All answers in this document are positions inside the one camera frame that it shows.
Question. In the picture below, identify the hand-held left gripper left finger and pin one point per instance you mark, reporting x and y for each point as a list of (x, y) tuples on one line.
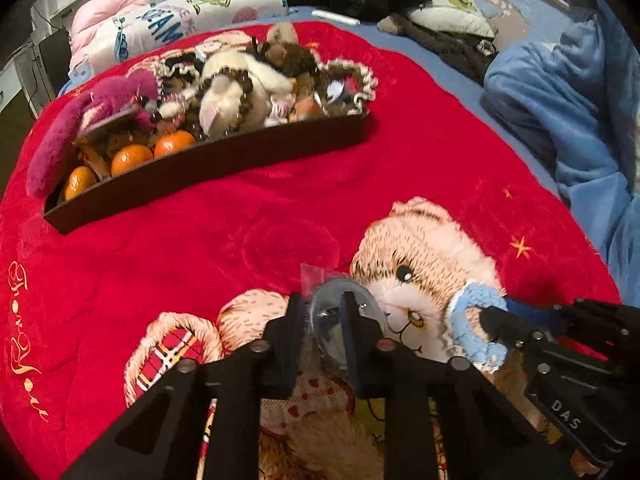
[(285, 355)]

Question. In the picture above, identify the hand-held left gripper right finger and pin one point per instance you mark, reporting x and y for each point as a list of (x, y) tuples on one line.
[(357, 355)]

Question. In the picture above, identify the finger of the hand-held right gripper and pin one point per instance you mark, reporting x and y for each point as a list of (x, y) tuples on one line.
[(600, 322), (515, 332)]

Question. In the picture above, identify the blue and white crochet scrunchie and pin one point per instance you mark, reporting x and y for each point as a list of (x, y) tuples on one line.
[(460, 327)]

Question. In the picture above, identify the clear round plastic case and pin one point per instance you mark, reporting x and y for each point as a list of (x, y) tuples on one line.
[(325, 310)]

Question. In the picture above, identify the black shallow tray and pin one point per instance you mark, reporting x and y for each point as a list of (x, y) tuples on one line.
[(200, 165)]

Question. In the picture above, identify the brown beaded hair clip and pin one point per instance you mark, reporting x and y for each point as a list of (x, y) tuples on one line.
[(245, 91)]

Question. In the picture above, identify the black scrunchie with white lace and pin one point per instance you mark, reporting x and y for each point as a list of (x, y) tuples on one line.
[(172, 67)]

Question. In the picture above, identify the red printed blanket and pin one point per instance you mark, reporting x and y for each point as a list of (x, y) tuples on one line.
[(280, 210)]

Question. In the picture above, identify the blue fleece blanket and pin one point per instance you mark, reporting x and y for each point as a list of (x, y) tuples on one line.
[(560, 110)]

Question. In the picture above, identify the orange tangerine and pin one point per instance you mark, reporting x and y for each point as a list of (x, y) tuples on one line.
[(79, 182), (131, 159), (172, 142)]

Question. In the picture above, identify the white plush rabbit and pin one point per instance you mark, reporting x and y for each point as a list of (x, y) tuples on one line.
[(225, 105)]

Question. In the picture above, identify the silver lace scrunchie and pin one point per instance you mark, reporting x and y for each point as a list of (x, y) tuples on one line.
[(367, 82)]

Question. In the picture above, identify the brown snack packet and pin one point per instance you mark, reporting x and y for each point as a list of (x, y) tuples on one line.
[(97, 152)]

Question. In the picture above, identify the small mirror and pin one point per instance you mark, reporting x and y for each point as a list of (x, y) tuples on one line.
[(110, 121)]

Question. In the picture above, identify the dark grey scarf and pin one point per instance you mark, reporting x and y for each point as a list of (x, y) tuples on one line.
[(440, 42)]

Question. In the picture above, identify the magenta plush bear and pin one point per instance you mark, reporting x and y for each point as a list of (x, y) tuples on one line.
[(55, 150)]

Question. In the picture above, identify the small cartoon print pillow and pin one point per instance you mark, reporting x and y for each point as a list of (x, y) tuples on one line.
[(450, 5)]

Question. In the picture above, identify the white tube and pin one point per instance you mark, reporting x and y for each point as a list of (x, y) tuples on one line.
[(335, 17)]

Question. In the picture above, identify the white cartoon print pillow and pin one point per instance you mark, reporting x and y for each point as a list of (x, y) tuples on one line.
[(165, 25)]

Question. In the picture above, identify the black computer tower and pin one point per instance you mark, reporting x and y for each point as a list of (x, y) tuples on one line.
[(55, 60)]

